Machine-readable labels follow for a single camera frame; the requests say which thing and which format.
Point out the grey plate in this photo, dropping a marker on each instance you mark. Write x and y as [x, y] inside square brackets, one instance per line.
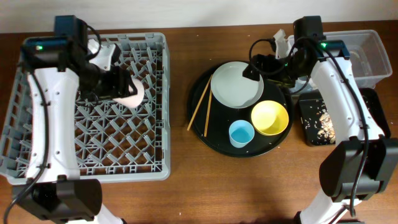
[233, 90]

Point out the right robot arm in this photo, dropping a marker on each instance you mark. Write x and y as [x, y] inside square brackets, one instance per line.
[364, 159]

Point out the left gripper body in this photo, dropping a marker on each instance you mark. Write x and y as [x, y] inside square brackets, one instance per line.
[99, 81]

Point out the round black tray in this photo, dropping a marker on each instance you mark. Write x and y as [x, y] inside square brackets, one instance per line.
[221, 117]

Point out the pink cup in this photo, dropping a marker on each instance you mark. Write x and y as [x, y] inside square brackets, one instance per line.
[136, 97]

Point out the clear plastic bin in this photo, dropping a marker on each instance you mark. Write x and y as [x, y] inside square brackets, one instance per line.
[370, 62]

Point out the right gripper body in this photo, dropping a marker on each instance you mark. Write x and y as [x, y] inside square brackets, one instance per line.
[258, 64]

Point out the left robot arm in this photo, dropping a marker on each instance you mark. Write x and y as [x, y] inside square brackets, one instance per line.
[61, 68]

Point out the grey dishwasher rack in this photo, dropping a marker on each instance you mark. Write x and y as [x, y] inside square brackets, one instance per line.
[113, 143]

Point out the peanut shells and rice waste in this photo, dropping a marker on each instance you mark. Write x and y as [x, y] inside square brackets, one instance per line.
[318, 127]

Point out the black rectangular tray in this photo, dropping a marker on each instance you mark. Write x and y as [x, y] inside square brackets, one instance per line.
[314, 99]

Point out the blue cup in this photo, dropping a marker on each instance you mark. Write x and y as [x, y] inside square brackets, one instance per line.
[241, 132]

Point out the yellow bowl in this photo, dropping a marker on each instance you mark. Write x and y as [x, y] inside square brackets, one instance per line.
[269, 118]

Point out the wooden chopstick right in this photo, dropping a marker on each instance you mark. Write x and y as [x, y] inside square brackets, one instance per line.
[208, 114]

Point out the wooden chopstick left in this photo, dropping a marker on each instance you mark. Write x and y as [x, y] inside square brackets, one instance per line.
[199, 103]

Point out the wooden chopstick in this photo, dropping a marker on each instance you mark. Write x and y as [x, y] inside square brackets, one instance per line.
[199, 103]
[208, 114]

